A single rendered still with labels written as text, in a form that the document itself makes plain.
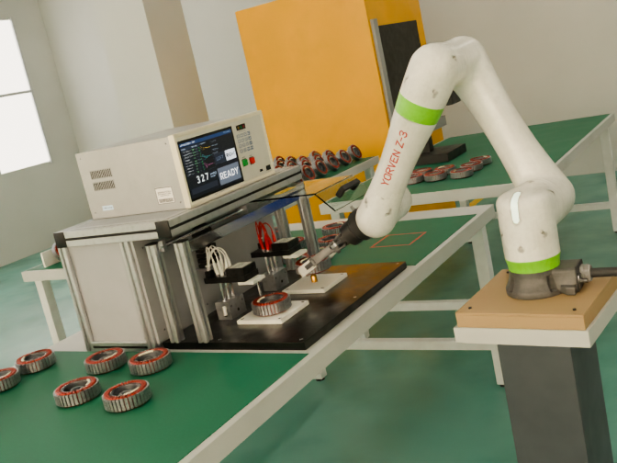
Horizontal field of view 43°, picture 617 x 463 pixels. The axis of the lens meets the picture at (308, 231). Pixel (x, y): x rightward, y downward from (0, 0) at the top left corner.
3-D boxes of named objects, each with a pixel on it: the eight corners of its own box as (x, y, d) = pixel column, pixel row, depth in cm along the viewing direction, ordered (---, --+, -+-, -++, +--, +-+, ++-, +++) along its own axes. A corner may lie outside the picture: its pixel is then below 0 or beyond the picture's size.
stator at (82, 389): (54, 412, 188) (50, 399, 187) (58, 396, 198) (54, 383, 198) (101, 400, 190) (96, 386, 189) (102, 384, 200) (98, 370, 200)
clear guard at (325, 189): (371, 191, 243) (367, 173, 242) (335, 211, 223) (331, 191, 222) (285, 201, 260) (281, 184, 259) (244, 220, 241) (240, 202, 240)
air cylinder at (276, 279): (289, 282, 250) (286, 266, 249) (276, 290, 244) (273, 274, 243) (276, 283, 253) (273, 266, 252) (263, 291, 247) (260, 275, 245)
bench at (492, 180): (630, 228, 499) (613, 112, 484) (565, 344, 347) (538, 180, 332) (465, 240, 557) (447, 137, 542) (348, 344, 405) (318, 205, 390)
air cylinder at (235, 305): (247, 310, 230) (242, 292, 229) (232, 320, 224) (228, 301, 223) (233, 310, 233) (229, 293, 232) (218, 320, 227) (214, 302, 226)
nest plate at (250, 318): (308, 304, 223) (308, 299, 223) (281, 323, 210) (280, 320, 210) (266, 305, 231) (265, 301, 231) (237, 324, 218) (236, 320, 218)
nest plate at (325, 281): (347, 276, 243) (346, 272, 242) (324, 292, 230) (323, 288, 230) (307, 277, 251) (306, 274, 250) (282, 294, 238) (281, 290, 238)
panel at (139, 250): (284, 267, 271) (264, 184, 265) (160, 344, 217) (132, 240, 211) (281, 267, 272) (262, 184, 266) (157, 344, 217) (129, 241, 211)
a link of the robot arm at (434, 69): (476, 52, 186) (433, 31, 191) (454, 59, 176) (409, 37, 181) (448, 119, 196) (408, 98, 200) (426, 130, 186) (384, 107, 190)
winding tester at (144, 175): (275, 173, 249) (261, 109, 245) (191, 208, 214) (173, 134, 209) (183, 186, 270) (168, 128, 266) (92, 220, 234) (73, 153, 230)
